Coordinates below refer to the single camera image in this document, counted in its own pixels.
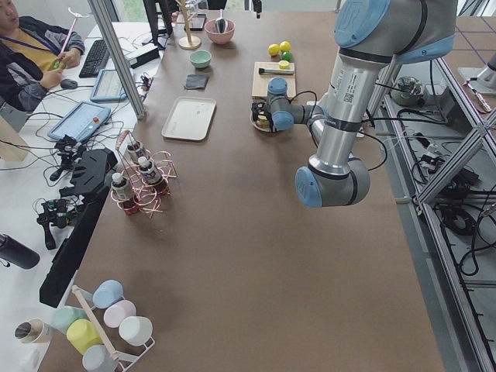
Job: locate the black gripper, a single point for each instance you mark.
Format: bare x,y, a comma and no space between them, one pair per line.
258,7
268,117

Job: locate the white round plate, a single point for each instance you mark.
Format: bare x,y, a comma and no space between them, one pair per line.
262,130

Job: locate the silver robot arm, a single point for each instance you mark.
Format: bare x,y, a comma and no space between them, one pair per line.
370,35

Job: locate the cream rabbit tray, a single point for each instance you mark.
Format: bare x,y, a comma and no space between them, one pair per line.
189,119

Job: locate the metal scoop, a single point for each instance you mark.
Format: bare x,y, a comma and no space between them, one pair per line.
221,23

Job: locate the yellow lemon far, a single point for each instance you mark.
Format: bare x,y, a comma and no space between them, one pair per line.
285,46

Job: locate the wooden cutting board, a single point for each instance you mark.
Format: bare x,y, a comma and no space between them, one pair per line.
264,83

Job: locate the green lime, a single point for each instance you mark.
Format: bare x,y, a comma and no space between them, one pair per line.
286,55

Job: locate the steel muddler rod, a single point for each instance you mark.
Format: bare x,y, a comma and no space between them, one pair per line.
270,71

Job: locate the half lemon slice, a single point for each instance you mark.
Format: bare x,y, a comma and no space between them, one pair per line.
284,64

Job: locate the green bowl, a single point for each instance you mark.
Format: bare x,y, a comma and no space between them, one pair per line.
200,59

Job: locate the wooden mug tree stand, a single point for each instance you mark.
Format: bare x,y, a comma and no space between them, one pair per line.
189,41

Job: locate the grey folded cloth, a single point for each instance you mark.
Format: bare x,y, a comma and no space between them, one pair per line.
196,82

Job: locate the tea bottle two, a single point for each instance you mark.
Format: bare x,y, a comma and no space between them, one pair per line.
149,172

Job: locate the tea bottle three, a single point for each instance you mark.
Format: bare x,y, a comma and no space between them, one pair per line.
136,150

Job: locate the tea bottle one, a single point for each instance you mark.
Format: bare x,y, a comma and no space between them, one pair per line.
121,187

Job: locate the black keyboard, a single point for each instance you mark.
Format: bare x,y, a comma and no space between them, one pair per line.
96,60

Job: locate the blue teach pendant far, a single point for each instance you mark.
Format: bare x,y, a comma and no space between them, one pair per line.
108,88

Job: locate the blue teach pendant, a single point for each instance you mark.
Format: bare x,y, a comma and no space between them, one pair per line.
108,88
81,122

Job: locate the blue teach pendant near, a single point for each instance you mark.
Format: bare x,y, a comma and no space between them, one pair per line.
81,122

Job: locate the seated person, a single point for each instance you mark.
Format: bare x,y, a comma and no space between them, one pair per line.
34,56

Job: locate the white cup rack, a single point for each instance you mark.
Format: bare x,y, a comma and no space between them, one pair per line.
105,329

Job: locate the black water bottle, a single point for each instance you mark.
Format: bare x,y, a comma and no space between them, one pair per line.
17,253

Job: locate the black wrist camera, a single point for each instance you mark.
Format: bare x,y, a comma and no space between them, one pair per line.
257,108

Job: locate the copper wire bottle rack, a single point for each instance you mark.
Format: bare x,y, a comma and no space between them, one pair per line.
146,198

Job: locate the aluminium frame post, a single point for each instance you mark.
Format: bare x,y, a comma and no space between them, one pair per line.
122,67

